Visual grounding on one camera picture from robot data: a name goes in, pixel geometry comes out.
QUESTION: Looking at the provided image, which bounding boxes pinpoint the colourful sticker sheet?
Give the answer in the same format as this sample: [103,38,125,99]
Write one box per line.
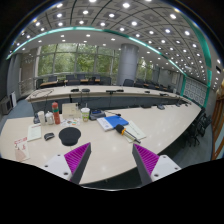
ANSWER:
[60,117,81,128]

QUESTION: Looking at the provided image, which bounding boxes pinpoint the grey round column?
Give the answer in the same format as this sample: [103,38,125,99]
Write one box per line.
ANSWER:
[115,43,140,87]

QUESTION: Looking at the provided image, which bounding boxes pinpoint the white red-headed paper document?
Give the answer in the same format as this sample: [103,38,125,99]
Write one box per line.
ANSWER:
[26,123,43,143]

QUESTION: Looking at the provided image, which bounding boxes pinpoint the white lidded ceramic mug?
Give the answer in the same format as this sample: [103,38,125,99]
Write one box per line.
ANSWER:
[44,110,55,126]

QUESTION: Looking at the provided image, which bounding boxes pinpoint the black desktop device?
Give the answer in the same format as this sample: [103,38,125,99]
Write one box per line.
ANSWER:
[89,108,107,121]

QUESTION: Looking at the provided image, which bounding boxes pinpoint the black swivel chairs group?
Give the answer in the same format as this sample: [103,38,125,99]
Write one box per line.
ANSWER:
[184,109,213,148]

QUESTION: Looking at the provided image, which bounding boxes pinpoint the dark office chairs row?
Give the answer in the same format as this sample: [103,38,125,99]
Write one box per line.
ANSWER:
[36,73,174,93]

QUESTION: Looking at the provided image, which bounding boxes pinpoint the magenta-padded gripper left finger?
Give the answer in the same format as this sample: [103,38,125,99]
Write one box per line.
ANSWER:
[43,142,92,185]

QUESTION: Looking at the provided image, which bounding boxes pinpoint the white cardboard box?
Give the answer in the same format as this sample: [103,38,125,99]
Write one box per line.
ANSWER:
[61,102,82,120]

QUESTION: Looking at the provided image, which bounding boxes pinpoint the stack of white paper cups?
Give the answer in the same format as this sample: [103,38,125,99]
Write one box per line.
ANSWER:
[37,110,47,127]

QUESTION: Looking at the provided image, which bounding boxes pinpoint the black handheld microphone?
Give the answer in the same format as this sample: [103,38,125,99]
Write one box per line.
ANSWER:
[114,123,142,145]

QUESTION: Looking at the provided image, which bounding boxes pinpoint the blue and white book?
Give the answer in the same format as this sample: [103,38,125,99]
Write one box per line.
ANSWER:
[96,115,130,132]

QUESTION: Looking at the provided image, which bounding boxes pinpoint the red drink bottle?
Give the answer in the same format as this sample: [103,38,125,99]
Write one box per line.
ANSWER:
[51,101,62,126]

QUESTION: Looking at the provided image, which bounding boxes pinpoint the red and white brochure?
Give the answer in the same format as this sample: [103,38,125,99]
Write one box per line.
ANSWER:
[13,136,31,162]

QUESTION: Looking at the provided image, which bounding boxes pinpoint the black round mouse pad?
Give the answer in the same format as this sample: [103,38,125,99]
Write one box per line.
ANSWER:
[58,126,82,147]

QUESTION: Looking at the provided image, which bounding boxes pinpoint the long curved conference desk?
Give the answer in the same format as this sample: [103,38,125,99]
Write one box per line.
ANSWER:
[25,84,193,114]

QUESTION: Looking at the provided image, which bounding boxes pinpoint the green and white paper cup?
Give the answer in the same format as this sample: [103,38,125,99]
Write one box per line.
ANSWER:
[80,107,91,123]

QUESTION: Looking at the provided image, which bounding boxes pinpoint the white paper sheet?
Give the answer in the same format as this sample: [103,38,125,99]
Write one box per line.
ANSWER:
[122,120,147,144]

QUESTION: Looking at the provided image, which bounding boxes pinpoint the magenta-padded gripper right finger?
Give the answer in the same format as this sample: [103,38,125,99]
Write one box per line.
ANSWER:
[131,143,182,186]

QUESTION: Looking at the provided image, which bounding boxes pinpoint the round ceiling lights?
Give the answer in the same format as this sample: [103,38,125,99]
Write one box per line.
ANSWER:
[11,0,223,78]

